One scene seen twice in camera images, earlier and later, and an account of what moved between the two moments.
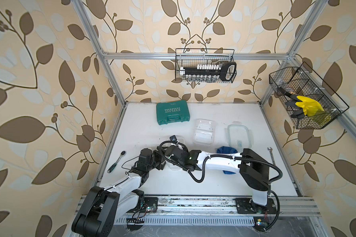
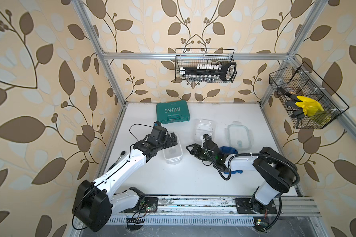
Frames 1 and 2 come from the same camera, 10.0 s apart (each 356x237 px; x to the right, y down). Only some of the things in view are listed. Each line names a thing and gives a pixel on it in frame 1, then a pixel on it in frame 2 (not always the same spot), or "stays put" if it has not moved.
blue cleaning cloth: x=225 y=149 stays put
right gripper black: x=172 y=162 to x=195 y=150
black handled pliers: x=298 y=113 stays put
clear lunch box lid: x=238 y=135 stays put
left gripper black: x=160 y=158 to x=169 y=143
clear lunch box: x=204 y=132 stays put
